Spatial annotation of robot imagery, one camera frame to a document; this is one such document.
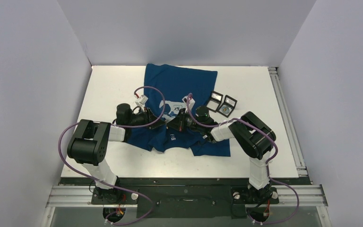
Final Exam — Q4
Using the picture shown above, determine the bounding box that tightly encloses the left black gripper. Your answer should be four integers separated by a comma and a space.
128, 107, 165, 130

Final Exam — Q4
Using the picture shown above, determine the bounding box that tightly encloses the blue cartoon print t-shirt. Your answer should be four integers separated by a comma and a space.
127, 64, 231, 157

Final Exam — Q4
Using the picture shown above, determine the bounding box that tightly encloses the round blue pin badge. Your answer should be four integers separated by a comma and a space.
220, 106, 231, 115

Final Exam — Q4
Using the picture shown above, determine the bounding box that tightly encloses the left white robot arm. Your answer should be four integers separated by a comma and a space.
67, 103, 165, 203

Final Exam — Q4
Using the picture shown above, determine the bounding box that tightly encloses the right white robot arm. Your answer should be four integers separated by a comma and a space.
166, 106, 278, 202

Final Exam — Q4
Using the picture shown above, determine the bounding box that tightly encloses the left black display box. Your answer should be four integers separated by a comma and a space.
206, 91, 224, 112

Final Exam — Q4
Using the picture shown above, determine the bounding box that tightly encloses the black display box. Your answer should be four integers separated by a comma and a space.
206, 91, 224, 112
217, 95, 237, 117

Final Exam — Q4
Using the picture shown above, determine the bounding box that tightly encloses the right black display box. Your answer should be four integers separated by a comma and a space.
217, 95, 237, 117

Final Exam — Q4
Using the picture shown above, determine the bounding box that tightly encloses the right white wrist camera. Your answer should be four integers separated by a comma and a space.
182, 96, 195, 110

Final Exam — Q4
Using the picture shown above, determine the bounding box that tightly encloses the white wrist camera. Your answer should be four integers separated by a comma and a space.
182, 96, 195, 110
135, 95, 148, 109

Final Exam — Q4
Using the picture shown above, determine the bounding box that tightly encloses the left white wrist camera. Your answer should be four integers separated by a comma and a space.
135, 95, 148, 109

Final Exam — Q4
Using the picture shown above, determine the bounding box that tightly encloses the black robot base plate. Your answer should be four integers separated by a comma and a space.
60, 177, 309, 223

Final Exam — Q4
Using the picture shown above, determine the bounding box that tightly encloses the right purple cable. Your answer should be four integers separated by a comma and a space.
185, 93, 300, 226

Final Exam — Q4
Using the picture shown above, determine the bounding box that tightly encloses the aluminium frame rail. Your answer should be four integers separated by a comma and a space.
268, 67, 308, 177

